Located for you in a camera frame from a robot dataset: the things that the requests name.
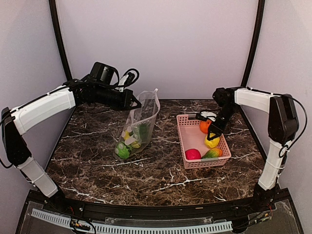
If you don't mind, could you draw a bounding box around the black front rail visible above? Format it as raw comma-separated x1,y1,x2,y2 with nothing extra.
26,192,291,226

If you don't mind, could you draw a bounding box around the clear zip top bag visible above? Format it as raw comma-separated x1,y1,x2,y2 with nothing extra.
113,88,160,161

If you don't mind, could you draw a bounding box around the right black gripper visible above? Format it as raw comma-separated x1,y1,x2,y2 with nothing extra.
207,104,238,140

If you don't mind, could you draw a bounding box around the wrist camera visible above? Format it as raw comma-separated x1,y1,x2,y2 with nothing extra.
116,68,139,92
195,111,216,121

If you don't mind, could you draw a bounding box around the orange toy fruit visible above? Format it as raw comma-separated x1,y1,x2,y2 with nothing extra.
199,120,212,134

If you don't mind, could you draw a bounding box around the yellow toy banana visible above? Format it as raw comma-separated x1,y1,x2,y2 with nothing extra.
121,131,141,149

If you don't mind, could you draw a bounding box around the yellow toy lemon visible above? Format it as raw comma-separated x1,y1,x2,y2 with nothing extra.
204,135,220,149

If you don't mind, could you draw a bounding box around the right black frame post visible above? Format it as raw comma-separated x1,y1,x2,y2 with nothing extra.
240,0,265,87

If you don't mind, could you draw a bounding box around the green toy cabbage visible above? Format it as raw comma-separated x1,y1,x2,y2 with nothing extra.
115,142,132,159

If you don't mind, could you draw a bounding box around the black frame post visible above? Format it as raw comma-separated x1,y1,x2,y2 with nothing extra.
240,0,265,87
48,0,73,81

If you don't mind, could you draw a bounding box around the white slotted cable duct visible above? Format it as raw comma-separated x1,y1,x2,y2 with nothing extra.
31,208,233,234

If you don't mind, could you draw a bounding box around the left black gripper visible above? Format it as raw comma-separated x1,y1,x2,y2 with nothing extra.
95,84,142,111

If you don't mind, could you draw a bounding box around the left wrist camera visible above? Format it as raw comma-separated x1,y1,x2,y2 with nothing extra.
116,68,139,92

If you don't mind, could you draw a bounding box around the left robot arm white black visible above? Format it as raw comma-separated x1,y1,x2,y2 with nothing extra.
0,62,141,213

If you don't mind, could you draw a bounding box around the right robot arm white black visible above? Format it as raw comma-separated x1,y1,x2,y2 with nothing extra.
207,87,302,191

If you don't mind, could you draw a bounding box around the orange green toy mango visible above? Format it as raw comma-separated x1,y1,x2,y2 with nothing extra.
201,148,223,159

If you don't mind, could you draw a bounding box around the pink perforated plastic basket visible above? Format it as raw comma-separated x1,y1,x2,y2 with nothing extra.
176,114,232,169

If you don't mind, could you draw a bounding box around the green toy bell pepper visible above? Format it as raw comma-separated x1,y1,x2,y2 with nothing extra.
138,123,149,142

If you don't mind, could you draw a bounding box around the red toy apple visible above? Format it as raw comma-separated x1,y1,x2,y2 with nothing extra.
185,149,201,160

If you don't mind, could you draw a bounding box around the left black frame post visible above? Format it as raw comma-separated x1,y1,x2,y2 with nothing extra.
48,0,73,81

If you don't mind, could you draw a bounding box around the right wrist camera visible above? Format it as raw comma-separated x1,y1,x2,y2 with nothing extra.
195,111,216,121

